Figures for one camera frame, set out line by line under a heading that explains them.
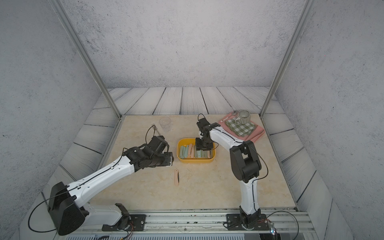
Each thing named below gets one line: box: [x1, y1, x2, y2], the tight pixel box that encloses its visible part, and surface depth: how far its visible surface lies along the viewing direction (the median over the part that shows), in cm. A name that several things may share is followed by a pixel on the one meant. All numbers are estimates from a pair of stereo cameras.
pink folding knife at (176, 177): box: [174, 169, 180, 186], surface depth 91 cm
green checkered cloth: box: [225, 117, 256, 137], surface depth 113 cm
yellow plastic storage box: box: [177, 138, 216, 164], surface depth 98 cm
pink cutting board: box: [218, 111, 265, 143], surface depth 113 cm
